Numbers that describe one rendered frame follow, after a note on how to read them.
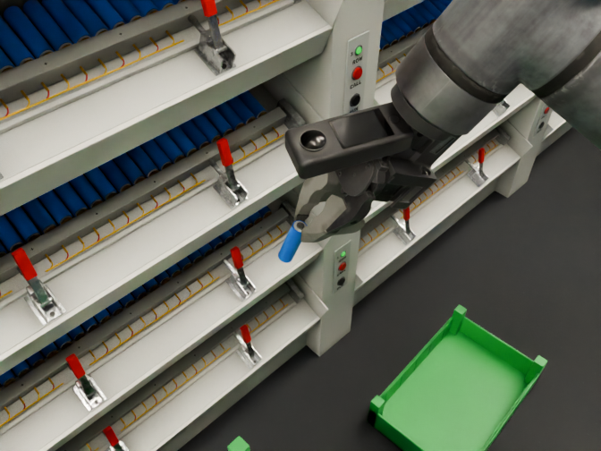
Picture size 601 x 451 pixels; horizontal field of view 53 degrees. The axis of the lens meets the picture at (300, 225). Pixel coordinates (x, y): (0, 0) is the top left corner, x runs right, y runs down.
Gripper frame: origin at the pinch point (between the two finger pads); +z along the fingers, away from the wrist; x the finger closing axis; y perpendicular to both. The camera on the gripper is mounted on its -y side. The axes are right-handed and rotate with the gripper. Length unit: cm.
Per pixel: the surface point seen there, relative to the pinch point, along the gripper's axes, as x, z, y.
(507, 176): 37, 22, 95
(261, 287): 7.7, 26.9, 12.7
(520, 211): 28, 25, 99
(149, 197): 13.1, 13.4, -10.1
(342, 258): 12.8, 25.5, 30.9
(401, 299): 13, 42, 61
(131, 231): 9.0, 15.1, -12.7
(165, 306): 7.6, 32.0, -1.7
